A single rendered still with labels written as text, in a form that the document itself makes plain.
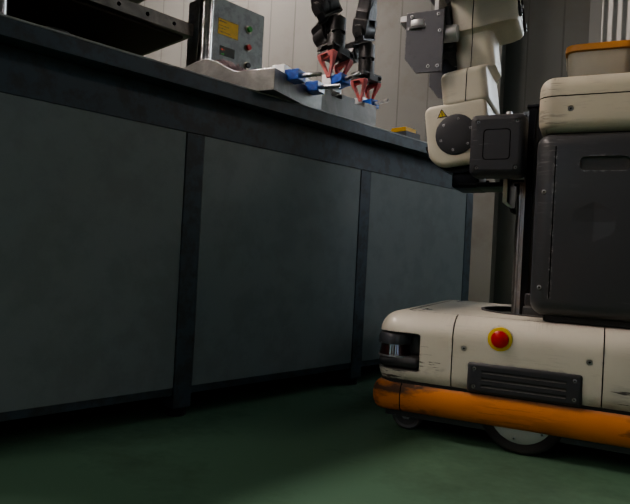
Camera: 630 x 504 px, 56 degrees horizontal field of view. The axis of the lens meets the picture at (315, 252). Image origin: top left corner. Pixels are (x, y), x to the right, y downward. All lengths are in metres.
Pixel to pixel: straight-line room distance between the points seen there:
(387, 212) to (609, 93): 0.84
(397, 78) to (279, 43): 1.06
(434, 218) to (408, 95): 2.38
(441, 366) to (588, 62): 0.79
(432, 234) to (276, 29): 3.23
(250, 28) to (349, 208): 1.24
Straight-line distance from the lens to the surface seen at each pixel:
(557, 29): 4.44
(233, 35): 2.77
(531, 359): 1.34
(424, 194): 2.15
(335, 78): 1.85
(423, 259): 2.15
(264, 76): 1.55
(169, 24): 2.52
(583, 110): 1.40
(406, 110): 4.47
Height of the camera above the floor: 0.40
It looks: level
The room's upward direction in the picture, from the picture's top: 3 degrees clockwise
